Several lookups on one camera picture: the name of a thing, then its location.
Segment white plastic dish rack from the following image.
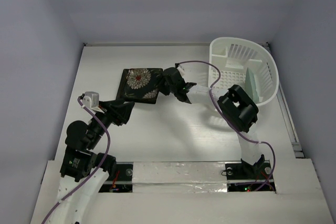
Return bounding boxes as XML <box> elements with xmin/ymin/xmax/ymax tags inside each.
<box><xmin>208</xmin><ymin>37</ymin><xmax>279</xmax><ymax>108</ymax></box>

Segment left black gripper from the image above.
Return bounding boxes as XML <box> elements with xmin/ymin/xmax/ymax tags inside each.
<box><xmin>87</xmin><ymin>98</ymin><xmax>134</xmax><ymax>147</ymax></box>

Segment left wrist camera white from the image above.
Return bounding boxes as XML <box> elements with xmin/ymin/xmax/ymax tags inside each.
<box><xmin>82</xmin><ymin>91</ymin><xmax>99</xmax><ymax>109</ymax></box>

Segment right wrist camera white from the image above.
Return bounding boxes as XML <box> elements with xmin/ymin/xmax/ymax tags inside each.
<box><xmin>175</xmin><ymin>63</ymin><xmax>190</xmax><ymax>76</ymax></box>

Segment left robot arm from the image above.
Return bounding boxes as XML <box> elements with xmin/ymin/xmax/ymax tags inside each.
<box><xmin>43</xmin><ymin>92</ymin><xmax>135</xmax><ymax>223</ymax></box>

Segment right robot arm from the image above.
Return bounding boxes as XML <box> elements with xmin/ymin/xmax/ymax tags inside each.
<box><xmin>158</xmin><ymin>67</ymin><xmax>265</xmax><ymax>179</ymax></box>

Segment silver taped base bar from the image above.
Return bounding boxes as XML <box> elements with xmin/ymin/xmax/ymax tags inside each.
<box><xmin>132</xmin><ymin>162</ymin><xmax>227</xmax><ymax>194</ymax></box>

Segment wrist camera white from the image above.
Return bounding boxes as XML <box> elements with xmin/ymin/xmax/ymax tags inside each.
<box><xmin>175</xmin><ymin>63</ymin><xmax>190</xmax><ymax>76</ymax></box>
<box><xmin>82</xmin><ymin>91</ymin><xmax>99</xmax><ymax>109</ymax></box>

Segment pale green rectangular berry plate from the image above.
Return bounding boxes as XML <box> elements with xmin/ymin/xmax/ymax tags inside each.
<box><xmin>245</xmin><ymin>68</ymin><xmax>260</xmax><ymax>104</ymax></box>

